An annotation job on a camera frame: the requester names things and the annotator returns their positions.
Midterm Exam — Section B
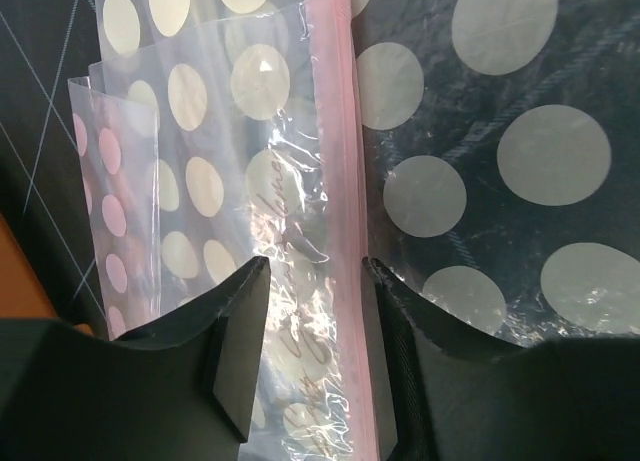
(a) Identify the white polka dot zip bag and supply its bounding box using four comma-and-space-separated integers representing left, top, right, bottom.
354, 0, 639, 346

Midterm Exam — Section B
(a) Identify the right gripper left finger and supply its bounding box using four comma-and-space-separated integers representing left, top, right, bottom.
1, 257, 270, 460

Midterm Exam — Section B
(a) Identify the pink polka dot zip bag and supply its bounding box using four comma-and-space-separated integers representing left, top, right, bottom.
68, 0, 379, 460

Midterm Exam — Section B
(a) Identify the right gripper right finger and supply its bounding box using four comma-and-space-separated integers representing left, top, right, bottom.
362, 258, 639, 460

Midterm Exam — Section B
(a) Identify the orange plastic basket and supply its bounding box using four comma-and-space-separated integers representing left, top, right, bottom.
0, 213, 91, 332

